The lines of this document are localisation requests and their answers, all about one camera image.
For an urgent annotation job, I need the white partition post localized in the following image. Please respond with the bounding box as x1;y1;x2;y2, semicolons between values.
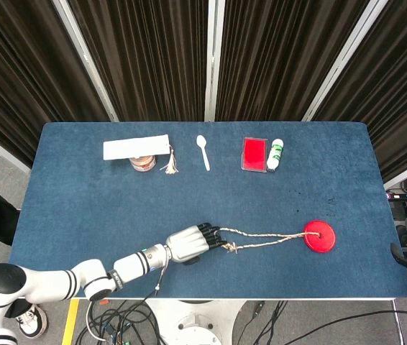
204;0;224;122
301;0;388;122
52;0;120;123

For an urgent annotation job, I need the white plastic spoon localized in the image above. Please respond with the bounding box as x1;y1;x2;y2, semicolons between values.
196;134;211;172

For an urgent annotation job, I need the beige twisted rope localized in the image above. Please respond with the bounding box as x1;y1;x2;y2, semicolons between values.
211;225;325;254

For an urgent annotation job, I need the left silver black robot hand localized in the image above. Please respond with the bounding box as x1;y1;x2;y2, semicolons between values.
165;221;227;266

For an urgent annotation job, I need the black cable tangle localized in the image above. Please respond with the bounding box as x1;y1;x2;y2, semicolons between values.
76;300;165;345

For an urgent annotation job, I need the dark brown curtain panel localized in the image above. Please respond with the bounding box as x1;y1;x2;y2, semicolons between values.
313;0;407;183
68;0;211;123
216;0;370;123
0;0;113;169

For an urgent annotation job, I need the long black floor cable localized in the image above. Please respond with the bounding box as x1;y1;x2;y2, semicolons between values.
252;300;407;345

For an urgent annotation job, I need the small round tin can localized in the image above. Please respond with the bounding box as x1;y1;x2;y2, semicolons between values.
129;155;157;173

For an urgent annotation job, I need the white cable loop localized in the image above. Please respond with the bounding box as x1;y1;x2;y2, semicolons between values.
86;300;108;342

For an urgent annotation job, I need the white table base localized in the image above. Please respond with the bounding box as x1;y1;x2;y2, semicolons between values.
145;299;244;345

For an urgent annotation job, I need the black and white sneaker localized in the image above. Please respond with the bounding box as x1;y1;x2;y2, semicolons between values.
14;303;49;339

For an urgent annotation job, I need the white bottle green label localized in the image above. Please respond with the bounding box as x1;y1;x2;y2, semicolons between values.
266;138;285;172

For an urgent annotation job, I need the robot hand signal cable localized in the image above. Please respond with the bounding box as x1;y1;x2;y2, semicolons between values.
152;251;172;293

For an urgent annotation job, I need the yellow floor tape strip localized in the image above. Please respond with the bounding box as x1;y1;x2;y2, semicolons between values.
61;300;81;345

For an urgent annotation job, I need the red disc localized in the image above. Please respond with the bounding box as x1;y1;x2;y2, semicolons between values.
303;219;337;254

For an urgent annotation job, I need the red ink pad box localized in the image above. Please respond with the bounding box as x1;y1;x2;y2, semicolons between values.
240;137;270;173

